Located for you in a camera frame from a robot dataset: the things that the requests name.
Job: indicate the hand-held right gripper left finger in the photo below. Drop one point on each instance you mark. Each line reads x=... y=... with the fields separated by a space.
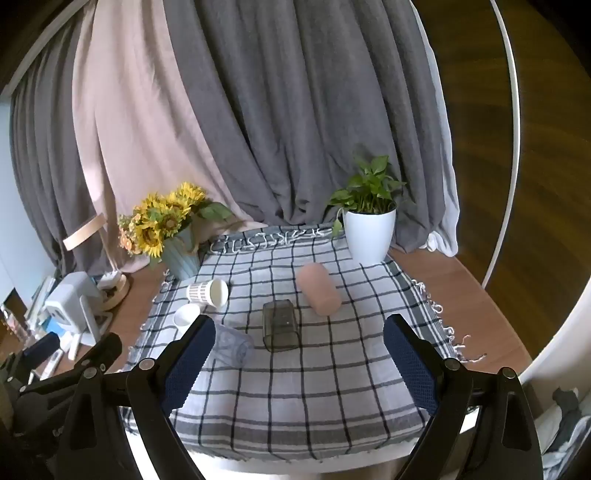
x=187 y=364

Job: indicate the grey curtain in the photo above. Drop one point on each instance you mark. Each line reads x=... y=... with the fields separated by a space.
x=300 y=115

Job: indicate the ribbed blue-green vase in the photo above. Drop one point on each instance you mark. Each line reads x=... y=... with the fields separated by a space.
x=181 y=261

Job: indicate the yellow sunflower bouquet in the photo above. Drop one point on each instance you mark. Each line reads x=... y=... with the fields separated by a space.
x=159 y=221

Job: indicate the pink curtain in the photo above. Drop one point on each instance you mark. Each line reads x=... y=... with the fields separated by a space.
x=134 y=138

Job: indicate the white patterned cup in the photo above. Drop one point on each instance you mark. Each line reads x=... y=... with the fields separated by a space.
x=205 y=291

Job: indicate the grey checked cloth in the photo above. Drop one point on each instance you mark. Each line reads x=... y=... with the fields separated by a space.
x=300 y=397

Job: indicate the clear plastic cup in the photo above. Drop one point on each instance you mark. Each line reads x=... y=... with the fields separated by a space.
x=233 y=347

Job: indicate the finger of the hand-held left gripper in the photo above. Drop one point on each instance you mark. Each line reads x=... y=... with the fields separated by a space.
x=99 y=351
x=42 y=345

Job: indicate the white sheer curtain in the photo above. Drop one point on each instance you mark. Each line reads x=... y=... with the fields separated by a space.
x=445 y=217

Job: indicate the green plant in white pot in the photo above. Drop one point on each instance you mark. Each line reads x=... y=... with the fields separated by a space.
x=370 y=235

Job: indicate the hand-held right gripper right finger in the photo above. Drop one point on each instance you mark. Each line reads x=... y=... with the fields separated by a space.
x=412 y=367

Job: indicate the grey crumpled cloth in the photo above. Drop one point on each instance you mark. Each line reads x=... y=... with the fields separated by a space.
x=570 y=415

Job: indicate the round wooden holder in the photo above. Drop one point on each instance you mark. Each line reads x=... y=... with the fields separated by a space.
x=114 y=290

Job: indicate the beige curtain tieback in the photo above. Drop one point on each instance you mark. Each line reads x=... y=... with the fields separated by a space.
x=85 y=232

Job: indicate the white curved frame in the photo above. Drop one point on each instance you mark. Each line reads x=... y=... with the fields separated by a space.
x=510 y=138

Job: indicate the small plain white cup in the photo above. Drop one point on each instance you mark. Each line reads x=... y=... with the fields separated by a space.
x=185 y=314

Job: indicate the pink cup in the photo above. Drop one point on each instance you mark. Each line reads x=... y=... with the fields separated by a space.
x=319 y=288

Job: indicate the white desktop appliance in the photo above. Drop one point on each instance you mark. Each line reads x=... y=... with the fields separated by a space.
x=69 y=302

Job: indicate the dark transparent square cup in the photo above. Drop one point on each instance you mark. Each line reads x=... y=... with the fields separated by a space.
x=280 y=325

